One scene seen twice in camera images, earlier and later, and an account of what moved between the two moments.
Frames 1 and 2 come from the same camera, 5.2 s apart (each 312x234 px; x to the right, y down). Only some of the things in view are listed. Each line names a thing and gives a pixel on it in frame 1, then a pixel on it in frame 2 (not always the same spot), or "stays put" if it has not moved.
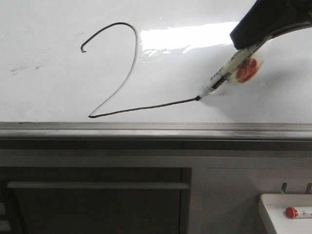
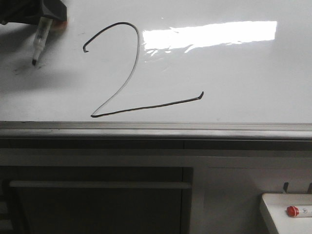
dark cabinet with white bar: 96,200 stays put
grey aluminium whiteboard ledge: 262,131 stays put
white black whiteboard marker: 237,57 -> 44,26
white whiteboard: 142,61 stays put
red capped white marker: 292,213 stays put
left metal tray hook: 283,186 stays put
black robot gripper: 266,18 -> 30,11
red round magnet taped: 247,72 -> 59,26
